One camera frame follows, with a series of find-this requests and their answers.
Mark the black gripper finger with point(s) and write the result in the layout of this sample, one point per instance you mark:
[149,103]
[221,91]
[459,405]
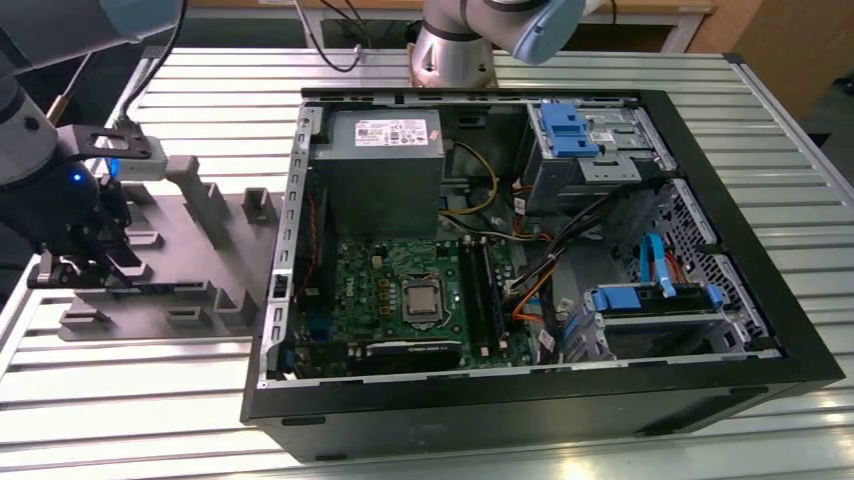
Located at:
[119,215]
[69,265]

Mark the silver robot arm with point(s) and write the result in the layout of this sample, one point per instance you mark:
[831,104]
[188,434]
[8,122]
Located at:
[454,50]

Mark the black RAM slot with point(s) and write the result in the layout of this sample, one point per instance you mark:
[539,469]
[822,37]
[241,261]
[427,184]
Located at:
[482,292]
[471,290]

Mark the grey parts rack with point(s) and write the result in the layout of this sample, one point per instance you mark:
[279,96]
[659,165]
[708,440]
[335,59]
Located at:
[193,240]

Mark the grey power supply unit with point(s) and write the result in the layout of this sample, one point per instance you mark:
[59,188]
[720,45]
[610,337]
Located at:
[380,190]

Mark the green motherboard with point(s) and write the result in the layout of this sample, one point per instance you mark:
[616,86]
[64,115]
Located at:
[360,305]

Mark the silver CPU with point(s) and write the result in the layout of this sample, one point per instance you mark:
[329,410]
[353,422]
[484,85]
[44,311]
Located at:
[423,302]

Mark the black graphics card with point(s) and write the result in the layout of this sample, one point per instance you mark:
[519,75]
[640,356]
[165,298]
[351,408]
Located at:
[407,356]

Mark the blue plastic drive latch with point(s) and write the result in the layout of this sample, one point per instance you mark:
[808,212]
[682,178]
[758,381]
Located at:
[563,130]

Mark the silver metal drive cage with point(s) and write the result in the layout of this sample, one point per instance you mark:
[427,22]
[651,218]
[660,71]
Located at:
[600,170]

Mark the black PC case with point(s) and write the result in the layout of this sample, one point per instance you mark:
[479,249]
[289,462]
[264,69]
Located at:
[534,415]

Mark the blue disk carrier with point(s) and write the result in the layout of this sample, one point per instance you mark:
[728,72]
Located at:
[623,300]

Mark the silver metal disk bay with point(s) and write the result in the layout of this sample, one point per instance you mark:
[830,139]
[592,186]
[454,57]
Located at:
[667,325]

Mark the brown wooden cabinet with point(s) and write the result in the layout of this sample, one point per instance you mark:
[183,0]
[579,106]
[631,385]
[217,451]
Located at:
[787,50]

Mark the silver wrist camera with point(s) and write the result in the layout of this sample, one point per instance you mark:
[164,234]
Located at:
[143,167]

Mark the white desk frame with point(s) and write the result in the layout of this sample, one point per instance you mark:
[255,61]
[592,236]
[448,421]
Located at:
[687,20]

